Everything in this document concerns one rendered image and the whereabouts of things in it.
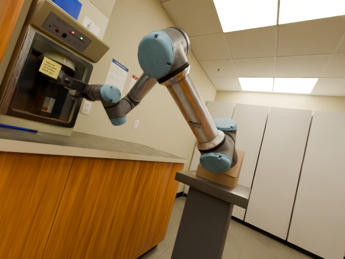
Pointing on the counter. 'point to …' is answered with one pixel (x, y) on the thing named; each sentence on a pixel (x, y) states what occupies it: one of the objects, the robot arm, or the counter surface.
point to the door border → (17, 72)
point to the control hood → (98, 44)
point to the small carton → (93, 29)
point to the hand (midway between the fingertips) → (70, 88)
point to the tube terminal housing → (95, 16)
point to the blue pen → (18, 128)
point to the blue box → (70, 6)
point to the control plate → (54, 20)
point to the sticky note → (50, 68)
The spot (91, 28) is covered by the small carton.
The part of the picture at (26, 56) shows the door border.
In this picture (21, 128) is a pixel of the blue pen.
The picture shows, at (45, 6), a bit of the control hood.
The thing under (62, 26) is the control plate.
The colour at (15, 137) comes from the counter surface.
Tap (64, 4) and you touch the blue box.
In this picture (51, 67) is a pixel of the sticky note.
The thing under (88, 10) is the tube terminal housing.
